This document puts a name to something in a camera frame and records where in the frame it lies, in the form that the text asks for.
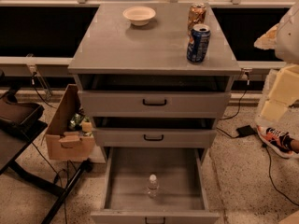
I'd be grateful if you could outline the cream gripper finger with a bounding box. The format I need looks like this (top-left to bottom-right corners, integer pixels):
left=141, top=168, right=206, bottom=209
left=254, top=24, right=278, bottom=50
left=259, top=63, right=299, bottom=122

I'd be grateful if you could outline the clear plastic water bottle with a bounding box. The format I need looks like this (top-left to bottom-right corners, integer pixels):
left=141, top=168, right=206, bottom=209
left=147, top=175, right=159, bottom=198

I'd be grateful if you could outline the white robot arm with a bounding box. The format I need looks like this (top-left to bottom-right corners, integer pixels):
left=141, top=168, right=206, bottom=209
left=254, top=2, right=299, bottom=126

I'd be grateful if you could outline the grey drawer cabinet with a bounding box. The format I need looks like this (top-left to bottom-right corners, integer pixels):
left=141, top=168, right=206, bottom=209
left=67, top=2, right=242, bottom=161

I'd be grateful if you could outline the grey open bottom drawer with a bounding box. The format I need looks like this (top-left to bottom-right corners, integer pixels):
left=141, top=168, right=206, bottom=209
left=91, top=147, right=219, bottom=224

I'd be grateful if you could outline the grey top drawer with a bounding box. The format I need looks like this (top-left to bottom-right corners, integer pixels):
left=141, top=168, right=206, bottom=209
left=78, top=91, right=231, bottom=119

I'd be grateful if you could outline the grey middle drawer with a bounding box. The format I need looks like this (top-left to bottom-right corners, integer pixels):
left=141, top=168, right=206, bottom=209
left=93, top=128, right=216, bottom=148

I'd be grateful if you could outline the orange white sneaker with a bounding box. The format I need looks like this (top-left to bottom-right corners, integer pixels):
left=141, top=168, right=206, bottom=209
left=257, top=126, right=299, bottom=159

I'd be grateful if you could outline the black power adapter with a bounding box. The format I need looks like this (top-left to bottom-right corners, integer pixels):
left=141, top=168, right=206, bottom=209
left=236, top=125, right=255, bottom=137

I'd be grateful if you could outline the blue soda can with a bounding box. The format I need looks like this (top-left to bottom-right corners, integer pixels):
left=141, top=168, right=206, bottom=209
left=187, top=23, right=211, bottom=63

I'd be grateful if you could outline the orange soda can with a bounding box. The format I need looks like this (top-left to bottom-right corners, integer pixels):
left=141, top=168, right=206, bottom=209
left=188, top=4, right=206, bottom=31

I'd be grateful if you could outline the white paper bowl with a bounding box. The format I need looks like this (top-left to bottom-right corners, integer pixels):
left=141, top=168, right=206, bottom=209
left=122, top=7, right=156, bottom=26

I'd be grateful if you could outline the green snack bag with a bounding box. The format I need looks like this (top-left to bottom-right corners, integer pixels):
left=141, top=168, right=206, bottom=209
left=68, top=113, right=84, bottom=131

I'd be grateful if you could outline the brown cardboard box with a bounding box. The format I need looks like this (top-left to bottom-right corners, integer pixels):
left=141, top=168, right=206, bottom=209
left=45, top=84, right=95, bottom=161

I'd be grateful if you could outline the black tray on table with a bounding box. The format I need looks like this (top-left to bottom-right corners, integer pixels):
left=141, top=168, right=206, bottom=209
left=0, top=100, right=44, bottom=133

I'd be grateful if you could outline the black floor cable left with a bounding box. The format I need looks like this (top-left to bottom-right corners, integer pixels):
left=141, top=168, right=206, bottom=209
left=30, top=72, right=78, bottom=224

